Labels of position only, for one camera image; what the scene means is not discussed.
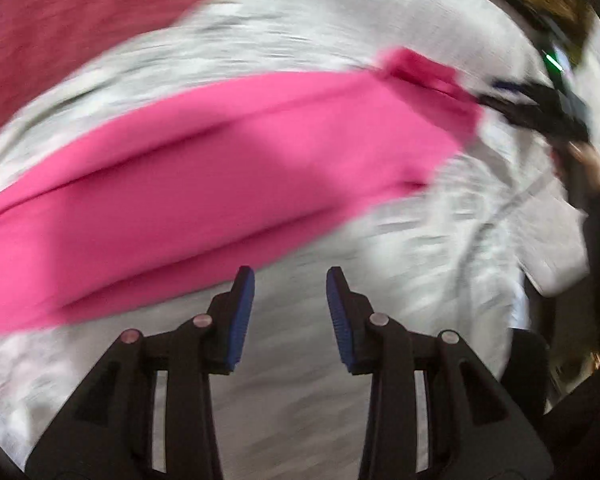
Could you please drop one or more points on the person's right hand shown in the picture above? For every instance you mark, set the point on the person's right hand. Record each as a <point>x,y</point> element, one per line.
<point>587,167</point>

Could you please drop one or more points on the white grey patterned blanket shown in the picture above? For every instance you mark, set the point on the white grey patterned blanket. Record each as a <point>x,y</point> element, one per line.
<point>430,260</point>

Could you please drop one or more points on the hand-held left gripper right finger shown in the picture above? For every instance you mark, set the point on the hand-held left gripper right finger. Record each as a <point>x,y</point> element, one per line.
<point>337,320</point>

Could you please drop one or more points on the white cloth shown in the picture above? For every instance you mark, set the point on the white cloth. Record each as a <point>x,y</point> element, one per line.
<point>555,250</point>

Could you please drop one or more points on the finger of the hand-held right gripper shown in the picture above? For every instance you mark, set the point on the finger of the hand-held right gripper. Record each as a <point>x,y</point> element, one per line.
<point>510,85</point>
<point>515,112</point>

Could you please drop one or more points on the red textured bedspread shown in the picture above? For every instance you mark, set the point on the red textured bedspread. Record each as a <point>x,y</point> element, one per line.
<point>80,10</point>

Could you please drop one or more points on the pink pants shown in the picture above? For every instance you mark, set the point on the pink pants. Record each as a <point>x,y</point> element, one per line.
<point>205,170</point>

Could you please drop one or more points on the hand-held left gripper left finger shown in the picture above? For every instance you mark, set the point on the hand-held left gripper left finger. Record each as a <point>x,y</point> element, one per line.
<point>242,310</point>

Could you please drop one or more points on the person's dark clothing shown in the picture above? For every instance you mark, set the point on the person's dark clothing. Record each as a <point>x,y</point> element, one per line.
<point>527,370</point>

